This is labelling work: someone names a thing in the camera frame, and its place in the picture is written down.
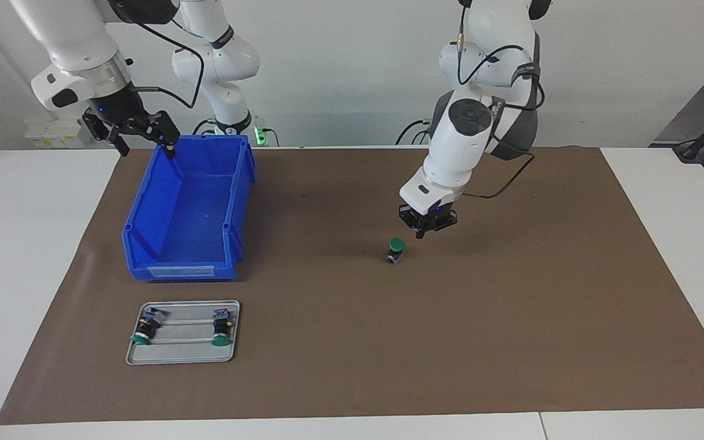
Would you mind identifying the dark grey partition panel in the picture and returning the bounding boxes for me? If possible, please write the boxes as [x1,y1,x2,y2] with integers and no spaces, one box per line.
[650,42,704,149]

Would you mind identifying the blue plastic storage bin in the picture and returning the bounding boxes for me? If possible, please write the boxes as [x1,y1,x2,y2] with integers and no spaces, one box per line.
[122,134,257,282]

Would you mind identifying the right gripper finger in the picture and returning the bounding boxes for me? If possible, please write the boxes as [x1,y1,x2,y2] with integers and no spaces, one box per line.
[125,111,180,161]
[82,110,130,158]

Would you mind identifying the grey metal tray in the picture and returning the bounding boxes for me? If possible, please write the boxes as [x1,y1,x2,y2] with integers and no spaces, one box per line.
[125,299,241,365]

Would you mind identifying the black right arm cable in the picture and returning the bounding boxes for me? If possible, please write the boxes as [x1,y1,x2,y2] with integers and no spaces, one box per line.
[127,15,206,111]

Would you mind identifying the green push button dark block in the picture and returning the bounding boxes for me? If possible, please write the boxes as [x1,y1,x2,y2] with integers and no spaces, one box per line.
[130,309,166,346]

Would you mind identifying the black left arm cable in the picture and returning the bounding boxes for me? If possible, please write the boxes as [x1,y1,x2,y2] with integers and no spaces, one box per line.
[457,0,545,200]

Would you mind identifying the brown table mat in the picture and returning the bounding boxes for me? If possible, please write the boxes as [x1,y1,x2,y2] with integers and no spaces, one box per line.
[0,145,704,425]

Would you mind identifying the green push button white block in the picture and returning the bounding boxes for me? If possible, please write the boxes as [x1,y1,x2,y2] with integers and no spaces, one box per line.
[211,309,235,347]

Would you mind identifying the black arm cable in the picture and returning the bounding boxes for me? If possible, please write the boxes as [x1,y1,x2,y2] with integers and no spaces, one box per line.
[127,15,206,111]
[457,0,545,200]

